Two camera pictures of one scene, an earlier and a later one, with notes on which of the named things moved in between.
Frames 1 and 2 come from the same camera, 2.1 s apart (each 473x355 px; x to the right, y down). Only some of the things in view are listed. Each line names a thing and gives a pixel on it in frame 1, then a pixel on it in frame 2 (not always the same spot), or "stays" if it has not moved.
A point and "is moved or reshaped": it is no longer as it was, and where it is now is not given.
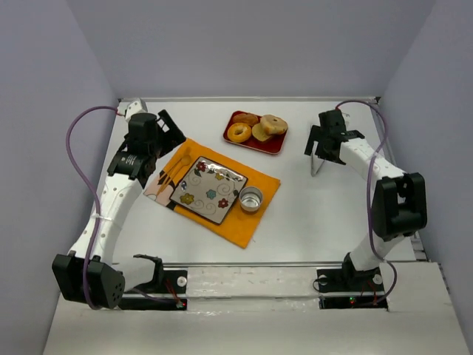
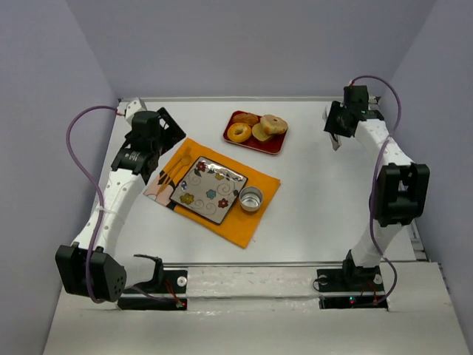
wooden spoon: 185,160 stays
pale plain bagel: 275,125 stays
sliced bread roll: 260,132 stays
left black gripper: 167,130 stays
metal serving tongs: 313,153 is moved or reshaped
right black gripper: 319,146 → 336,123
